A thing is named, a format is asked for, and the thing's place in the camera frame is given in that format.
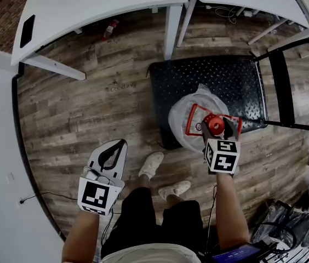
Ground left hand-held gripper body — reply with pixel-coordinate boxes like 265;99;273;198
77;163;125;216

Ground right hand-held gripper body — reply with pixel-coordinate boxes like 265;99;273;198
203;138;242;176

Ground clear plastic water jug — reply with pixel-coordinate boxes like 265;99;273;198
168;83;243;155

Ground black platform trolley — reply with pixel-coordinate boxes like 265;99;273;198
146;37;309;151

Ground person's left forearm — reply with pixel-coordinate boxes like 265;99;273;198
61;208;101;263

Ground person's right forearm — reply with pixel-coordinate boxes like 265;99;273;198
215;173;250;250

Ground person's left white shoe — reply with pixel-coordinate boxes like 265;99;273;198
138;151;165;181

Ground person's white shoe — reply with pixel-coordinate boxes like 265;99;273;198
158;180;192;201
138;151;165;181

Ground person's black shorts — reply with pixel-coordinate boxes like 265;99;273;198
101;187;209;257

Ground person's right white shoe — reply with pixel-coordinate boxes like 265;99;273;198
158;180;192;201

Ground person's white shirt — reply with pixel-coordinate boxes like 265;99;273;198
101;242;202;263

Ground black device with blue screen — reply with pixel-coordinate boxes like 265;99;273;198
211;244;262;263

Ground plastic bottle with red label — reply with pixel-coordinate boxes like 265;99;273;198
101;19;120;41

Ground black power cable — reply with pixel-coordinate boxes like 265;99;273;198
19;191;83;205

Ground white charger with cable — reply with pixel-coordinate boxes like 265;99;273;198
205;5;260;24

